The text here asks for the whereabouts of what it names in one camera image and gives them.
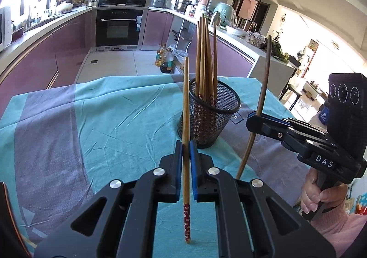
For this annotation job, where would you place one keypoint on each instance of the blue bag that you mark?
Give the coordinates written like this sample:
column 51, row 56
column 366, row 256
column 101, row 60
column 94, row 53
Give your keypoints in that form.
column 324, row 114

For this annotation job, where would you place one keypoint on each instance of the green leafy vegetables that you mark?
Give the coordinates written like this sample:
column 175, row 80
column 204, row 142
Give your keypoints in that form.
column 279, row 51

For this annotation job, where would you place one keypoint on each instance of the person's right forearm pink sleeve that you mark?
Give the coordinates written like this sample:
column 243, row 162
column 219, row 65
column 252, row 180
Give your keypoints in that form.
column 338, row 226

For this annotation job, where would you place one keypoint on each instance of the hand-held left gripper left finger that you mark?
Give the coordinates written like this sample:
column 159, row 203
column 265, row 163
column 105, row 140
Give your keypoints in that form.
column 179, row 160

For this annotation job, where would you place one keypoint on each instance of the dark slatted room divider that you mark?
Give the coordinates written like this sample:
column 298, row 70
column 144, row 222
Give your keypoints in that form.
column 238, row 3

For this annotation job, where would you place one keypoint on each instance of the white bowl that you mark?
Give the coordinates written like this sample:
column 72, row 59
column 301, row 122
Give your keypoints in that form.
column 235, row 31

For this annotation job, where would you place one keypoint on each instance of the steel stock pot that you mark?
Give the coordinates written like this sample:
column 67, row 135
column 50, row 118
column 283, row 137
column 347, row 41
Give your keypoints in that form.
column 182, row 5

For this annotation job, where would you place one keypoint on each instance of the bunch of chopsticks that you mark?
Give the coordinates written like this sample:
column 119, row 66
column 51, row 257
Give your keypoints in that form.
column 205, row 60

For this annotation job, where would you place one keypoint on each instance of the black built-in oven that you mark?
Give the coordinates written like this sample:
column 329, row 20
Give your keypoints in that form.
column 120, row 29

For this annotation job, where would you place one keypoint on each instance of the wooden chopstick red patterned end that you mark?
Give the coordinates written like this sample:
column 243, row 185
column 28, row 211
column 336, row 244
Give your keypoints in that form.
column 265, row 74
column 186, row 103

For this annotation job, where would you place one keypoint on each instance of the clear plastic bag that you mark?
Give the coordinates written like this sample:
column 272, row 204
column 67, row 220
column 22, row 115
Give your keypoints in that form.
column 180, row 56

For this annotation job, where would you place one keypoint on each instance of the pink wall picture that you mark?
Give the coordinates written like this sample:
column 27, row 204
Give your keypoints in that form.
column 248, row 6

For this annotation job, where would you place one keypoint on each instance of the black mesh utensil holder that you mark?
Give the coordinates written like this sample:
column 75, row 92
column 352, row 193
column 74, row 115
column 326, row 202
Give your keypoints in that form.
column 226, row 109

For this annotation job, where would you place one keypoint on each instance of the dark stool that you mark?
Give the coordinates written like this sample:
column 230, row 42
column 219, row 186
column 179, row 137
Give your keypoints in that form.
column 291, row 92

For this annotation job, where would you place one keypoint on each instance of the person's right hand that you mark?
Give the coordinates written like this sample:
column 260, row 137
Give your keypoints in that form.
column 309, row 195

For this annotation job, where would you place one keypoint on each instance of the steel bottle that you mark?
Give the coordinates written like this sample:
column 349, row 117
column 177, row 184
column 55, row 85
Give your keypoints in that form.
column 216, row 18

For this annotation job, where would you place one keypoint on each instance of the teal and purple tablecloth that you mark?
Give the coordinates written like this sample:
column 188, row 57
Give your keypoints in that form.
column 100, row 132

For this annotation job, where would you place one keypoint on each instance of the clear food container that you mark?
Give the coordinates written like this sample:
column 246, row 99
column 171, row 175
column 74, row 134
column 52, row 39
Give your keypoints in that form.
column 255, row 39

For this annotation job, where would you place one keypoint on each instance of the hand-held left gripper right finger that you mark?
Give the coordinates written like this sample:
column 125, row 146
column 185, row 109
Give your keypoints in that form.
column 193, row 166

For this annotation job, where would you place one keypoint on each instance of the purple base cabinets short run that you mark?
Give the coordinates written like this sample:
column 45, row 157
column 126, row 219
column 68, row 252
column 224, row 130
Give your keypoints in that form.
column 229, row 57

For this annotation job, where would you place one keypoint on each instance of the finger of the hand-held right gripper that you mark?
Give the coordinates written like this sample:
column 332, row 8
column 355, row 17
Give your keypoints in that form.
column 266, row 126

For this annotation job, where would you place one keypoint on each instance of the cooking oil bottles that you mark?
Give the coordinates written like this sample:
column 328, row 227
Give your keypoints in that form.
column 167, row 61

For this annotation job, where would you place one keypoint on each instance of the yellow cooking oil bottle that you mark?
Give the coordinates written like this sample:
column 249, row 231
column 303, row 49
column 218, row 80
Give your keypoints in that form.
column 160, row 57

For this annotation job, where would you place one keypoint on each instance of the purple base cabinets long run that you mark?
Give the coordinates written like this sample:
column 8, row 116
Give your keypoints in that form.
column 43, row 54

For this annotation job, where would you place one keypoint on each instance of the mint green appliance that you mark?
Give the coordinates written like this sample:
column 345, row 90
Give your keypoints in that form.
column 226, row 13

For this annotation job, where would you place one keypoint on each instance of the pink kettle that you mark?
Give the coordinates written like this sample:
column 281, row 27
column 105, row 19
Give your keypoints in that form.
column 205, row 0

